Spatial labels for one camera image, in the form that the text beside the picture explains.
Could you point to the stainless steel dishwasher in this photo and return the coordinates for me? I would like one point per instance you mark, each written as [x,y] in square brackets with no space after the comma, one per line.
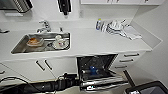
[100,78]

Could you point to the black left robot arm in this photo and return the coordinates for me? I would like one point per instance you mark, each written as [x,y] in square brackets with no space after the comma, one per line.
[33,87]

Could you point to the white plate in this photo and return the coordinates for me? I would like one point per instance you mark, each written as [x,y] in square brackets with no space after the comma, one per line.
[61,46]

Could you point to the white two-door base cabinet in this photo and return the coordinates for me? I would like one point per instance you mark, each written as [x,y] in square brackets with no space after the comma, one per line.
[36,68]

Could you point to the white mug red print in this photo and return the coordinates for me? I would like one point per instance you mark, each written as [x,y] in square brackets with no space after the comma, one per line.
[59,39]

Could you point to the small metal sink knob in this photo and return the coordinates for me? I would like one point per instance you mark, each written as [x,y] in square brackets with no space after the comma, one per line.
[61,29]

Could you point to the brown food container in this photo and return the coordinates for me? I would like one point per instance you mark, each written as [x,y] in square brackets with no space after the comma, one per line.
[35,40]

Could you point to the white narrow drawer unit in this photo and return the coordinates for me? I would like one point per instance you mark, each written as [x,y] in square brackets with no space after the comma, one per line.
[128,60]

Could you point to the chrome sink faucet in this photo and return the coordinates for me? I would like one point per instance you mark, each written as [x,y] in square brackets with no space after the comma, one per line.
[44,26]

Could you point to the dish soap bottle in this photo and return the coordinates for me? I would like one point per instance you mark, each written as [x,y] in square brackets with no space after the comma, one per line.
[98,24]

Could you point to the small white bottle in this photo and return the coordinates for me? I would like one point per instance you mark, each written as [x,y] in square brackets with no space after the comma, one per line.
[103,26]

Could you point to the stainless steel sink basin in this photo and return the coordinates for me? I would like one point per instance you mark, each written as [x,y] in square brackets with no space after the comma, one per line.
[16,48]

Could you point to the black soap dispenser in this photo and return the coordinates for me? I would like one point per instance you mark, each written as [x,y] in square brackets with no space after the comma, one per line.
[64,6]

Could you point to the green-lid waste bin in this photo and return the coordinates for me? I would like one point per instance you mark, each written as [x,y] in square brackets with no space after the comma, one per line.
[150,88]

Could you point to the grey dish drying rack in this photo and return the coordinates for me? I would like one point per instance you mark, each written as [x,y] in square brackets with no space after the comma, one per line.
[3,31]

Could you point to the white wall cabinet three doors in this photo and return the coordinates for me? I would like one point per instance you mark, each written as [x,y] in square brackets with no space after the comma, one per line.
[116,1]

